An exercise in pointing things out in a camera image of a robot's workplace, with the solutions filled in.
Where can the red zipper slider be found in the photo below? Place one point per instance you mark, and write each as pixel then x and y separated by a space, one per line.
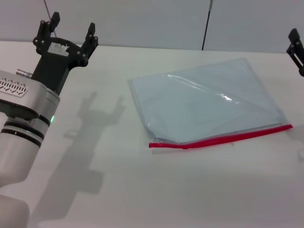
pixel 185 147

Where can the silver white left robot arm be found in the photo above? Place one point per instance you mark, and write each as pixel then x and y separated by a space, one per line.
pixel 19 147

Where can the silver vented wrist camera box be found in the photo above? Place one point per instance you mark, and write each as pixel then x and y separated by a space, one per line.
pixel 21 95

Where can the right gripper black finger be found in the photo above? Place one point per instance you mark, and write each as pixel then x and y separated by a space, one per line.
pixel 298 52

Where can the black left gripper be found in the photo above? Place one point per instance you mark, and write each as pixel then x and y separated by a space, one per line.
pixel 52 66

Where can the black vertical pole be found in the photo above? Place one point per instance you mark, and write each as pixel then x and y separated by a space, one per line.
pixel 206 31

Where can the clear document bag red zipper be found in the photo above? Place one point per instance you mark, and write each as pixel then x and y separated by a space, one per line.
pixel 202 102

